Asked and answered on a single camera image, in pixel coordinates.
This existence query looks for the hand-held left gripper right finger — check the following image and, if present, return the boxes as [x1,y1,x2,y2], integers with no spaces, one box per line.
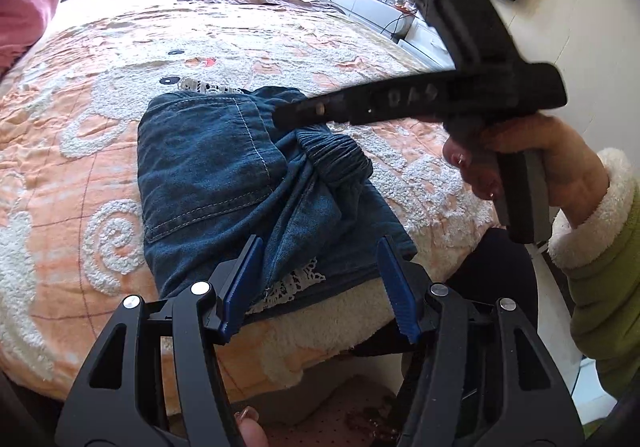
[376,236,586,447]

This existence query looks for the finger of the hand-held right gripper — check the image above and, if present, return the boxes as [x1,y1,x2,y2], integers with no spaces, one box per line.
[272,94,353,132]

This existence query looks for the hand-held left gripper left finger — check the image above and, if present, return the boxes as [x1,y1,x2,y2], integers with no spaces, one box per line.
[54,236,264,447]

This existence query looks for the blue denim pants lace hem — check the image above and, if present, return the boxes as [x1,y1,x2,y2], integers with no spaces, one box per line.
[137,76,418,315]

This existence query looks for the person's right forearm green sleeve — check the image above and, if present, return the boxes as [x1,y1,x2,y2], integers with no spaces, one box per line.
[547,147,640,383]

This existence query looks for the person's left hand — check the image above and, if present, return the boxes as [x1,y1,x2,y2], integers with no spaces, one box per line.
[234,406,268,447]

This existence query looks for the person's right hand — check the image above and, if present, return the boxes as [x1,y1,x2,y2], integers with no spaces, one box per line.
[442,113,608,228]

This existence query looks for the cream fleece bed sheet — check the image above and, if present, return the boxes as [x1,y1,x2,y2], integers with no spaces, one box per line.
[220,222,501,400]

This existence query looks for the pink dotted cloth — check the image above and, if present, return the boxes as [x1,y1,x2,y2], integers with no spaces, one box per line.
[265,374,401,447]

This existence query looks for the orange printed bear blanket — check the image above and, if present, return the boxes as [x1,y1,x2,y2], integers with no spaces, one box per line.
[0,0,496,415]

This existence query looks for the pink quilt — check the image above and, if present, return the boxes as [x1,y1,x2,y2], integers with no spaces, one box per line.
[0,0,61,78]

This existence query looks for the black cable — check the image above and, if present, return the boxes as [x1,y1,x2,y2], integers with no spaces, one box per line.
[382,9,417,38]

